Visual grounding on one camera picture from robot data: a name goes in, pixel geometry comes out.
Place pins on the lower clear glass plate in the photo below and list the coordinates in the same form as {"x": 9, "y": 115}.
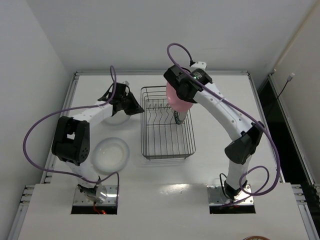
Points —
{"x": 110, "y": 155}

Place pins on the upper clear glass plate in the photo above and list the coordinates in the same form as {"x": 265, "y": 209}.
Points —
{"x": 119, "y": 118}

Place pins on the metal base plate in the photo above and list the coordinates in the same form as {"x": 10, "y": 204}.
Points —
{"x": 216, "y": 197}
{"x": 110, "y": 192}

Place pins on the wire dish rack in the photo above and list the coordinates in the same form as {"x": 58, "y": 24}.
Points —
{"x": 163, "y": 135}

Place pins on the pink plastic plate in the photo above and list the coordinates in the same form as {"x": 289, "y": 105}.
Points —
{"x": 176, "y": 103}

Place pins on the blue rimmed white plate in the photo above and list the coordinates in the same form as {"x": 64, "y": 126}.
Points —
{"x": 179, "y": 117}

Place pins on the brown round object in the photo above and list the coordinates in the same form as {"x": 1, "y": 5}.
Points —
{"x": 256, "y": 237}

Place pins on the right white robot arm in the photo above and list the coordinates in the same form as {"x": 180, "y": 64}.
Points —
{"x": 244, "y": 134}

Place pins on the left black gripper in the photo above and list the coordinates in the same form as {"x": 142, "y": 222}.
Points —
{"x": 127, "y": 102}

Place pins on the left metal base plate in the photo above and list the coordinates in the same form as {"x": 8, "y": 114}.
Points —
{"x": 110, "y": 192}

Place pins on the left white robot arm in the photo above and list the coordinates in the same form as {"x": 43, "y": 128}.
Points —
{"x": 71, "y": 142}

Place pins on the clear glass plate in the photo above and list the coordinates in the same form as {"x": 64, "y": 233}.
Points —
{"x": 110, "y": 155}
{"x": 119, "y": 118}

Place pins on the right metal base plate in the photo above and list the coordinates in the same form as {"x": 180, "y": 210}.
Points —
{"x": 216, "y": 197}

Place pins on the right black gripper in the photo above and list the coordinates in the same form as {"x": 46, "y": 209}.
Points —
{"x": 179, "y": 116}

